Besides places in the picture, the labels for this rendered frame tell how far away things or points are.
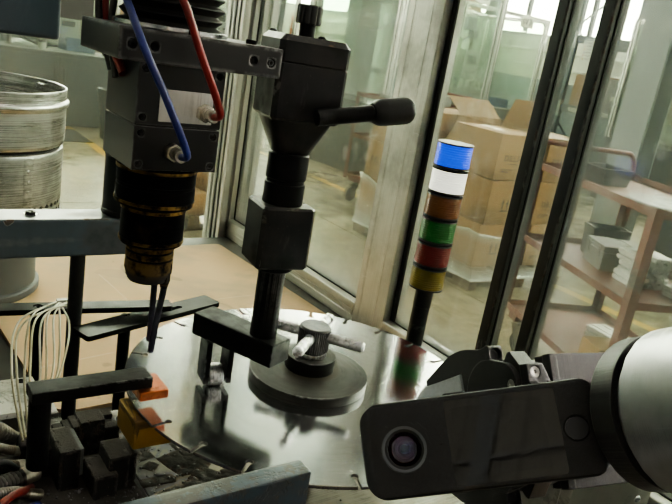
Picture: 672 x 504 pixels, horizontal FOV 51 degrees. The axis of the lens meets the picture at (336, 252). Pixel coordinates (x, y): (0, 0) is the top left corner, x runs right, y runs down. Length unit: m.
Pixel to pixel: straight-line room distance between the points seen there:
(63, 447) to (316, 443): 0.20
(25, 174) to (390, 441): 0.91
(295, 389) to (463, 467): 0.30
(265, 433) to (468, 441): 0.26
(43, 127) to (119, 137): 0.67
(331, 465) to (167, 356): 0.21
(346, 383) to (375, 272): 0.64
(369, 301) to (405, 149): 0.29
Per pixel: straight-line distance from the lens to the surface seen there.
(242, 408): 0.61
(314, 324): 0.65
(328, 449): 0.57
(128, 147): 0.49
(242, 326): 0.60
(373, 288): 1.29
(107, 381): 0.57
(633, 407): 0.33
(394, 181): 1.23
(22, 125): 1.15
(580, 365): 0.41
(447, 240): 0.89
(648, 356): 0.33
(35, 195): 1.20
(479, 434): 0.35
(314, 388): 0.63
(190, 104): 0.49
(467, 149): 0.87
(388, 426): 0.35
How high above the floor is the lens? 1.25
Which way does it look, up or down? 16 degrees down
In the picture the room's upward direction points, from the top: 10 degrees clockwise
